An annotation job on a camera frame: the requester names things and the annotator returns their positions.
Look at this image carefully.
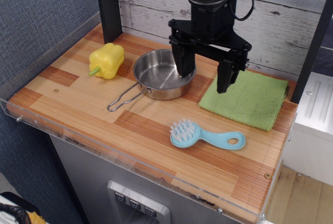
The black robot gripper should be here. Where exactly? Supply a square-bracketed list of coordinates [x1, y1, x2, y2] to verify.
[168, 0, 252, 94]

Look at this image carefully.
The stainless steel pot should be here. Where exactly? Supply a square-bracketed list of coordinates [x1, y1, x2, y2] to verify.
[107, 49, 197, 112]

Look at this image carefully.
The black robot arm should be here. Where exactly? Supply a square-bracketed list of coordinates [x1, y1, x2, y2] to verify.
[169, 0, 253, 94]

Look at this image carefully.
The green folded towel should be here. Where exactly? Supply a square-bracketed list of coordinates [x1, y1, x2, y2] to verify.
[199, 71, 288, 131]

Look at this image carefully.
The yellow toy bell pepper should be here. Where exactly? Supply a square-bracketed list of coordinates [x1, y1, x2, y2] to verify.
[88, 43, 124, 80]

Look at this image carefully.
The light blue scrub brush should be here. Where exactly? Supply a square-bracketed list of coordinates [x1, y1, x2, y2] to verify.
[170, 119, 246, 150]

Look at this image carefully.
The clear acrylic table guard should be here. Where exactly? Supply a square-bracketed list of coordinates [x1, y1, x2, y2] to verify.
[1, 11, 297, 223]

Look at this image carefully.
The white ridged side unit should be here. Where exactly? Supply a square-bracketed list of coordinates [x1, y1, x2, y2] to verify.
[281, 72, 332, 185]

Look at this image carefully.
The grey toy fridge cabinet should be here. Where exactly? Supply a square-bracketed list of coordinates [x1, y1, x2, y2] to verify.
[50, 136, 235, 223]

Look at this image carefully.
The silver dispenser button panel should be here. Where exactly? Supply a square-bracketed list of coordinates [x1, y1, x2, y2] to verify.
[107, 180, 171, 223]

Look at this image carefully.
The black and yellow object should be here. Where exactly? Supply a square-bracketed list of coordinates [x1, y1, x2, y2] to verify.
[1, 192, 47, 224]

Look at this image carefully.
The dark vertical post right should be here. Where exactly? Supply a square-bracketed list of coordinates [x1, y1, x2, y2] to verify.
[290, 0, 332, 103]

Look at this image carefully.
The dark vertical post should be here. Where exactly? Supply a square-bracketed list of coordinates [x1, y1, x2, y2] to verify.
[290, 0, 332, 103]
[98, 0, 122, 44]

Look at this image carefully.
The dark vertical post left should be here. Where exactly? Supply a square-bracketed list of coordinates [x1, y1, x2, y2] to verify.
[98, 0, 122, 44]

